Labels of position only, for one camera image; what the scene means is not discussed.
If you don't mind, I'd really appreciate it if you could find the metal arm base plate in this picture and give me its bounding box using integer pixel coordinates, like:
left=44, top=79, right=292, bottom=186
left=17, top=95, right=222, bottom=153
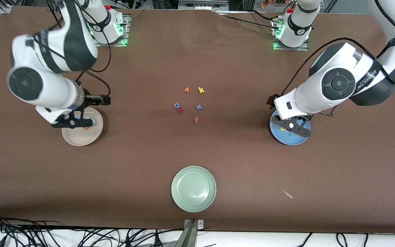
left=92, top=14, right=130, bottom=47
left=271, top=17, right=309, bottom=51

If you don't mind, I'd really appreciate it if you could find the brown table cover sheet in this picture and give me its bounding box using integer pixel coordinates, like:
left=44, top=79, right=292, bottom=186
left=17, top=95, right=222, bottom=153
left=0, top=7, right=395, bottom=234

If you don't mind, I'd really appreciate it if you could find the grey metal box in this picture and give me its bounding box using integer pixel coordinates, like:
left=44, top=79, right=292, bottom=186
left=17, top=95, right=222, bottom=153
left=178, top=0, right=229, bottom=11

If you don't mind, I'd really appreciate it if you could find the dried flower bunch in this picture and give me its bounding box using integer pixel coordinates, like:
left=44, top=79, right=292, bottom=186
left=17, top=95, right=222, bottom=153
left=261, top=0, right=287, bottom=9

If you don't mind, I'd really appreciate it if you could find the black cable across table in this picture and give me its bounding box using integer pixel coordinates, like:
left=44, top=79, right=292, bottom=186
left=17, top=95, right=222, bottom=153
left=215, top=10, right=280, bottom=30

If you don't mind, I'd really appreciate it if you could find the beige round plate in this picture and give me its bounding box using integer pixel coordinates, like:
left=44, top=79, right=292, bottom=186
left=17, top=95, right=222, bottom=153
left=61, top=107, right=104, bottom=147

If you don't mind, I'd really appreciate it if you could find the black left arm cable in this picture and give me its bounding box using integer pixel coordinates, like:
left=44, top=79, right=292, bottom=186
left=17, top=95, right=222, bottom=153
left=280, top=0, right=395, bottom=117

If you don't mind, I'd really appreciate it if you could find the aluminium table side rail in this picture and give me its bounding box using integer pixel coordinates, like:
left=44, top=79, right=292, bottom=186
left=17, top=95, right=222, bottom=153
left=0, top=5, right=25, bottom=67

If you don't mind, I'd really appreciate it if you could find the black floor cable tangle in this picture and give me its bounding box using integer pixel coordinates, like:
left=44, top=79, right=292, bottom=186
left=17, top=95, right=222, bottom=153
left=0, top=211, right=184, bottom=247

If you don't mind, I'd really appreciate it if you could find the green round plate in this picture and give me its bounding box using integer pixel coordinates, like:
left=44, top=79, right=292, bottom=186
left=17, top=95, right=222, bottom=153
left=171, top=166, right=217, bottom=213

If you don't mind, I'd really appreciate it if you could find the metal table edge bracket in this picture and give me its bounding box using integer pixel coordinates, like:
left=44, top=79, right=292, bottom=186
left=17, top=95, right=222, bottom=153
left=175, top=219, right=205, bottom=247

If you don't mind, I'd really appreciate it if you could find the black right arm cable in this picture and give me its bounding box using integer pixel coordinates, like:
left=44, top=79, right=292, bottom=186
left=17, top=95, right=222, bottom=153
left=45, top=0, right=113, bottom=98

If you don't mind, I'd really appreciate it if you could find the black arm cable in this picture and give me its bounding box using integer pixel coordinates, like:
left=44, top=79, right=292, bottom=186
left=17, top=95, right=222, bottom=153
left=45, top=0, right=113, bottom=98
left=280, top=0, right=395, bottom=117

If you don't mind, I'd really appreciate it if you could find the blue round plate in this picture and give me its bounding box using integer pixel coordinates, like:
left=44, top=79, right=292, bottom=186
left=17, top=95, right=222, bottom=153
left=269, top=110, right=311, bottom=146

